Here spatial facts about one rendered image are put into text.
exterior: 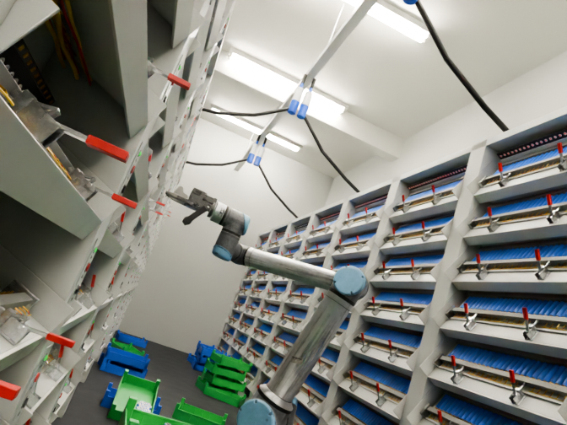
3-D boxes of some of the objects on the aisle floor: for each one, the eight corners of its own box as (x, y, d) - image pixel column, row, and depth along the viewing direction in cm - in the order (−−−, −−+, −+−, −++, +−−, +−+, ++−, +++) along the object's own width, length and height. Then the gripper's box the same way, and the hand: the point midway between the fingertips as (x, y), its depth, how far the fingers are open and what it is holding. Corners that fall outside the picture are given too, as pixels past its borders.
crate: (223, 427, 274) (228, 414, 276) (220, 435, 254) (225, 421, 256) (177, 410, 274) (182, 397, 276) (171, 417, 255) (176, 403, 257)
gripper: (215, 201, 201) (171, 181, 196) (219, 197, 191) (172, 175, 186) (207, 218, 199) (163, 198, 194) (211, 216, 189) (164, 194, 184)
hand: (167, 195), depth 190 cm, fingers open, 3 cm apart
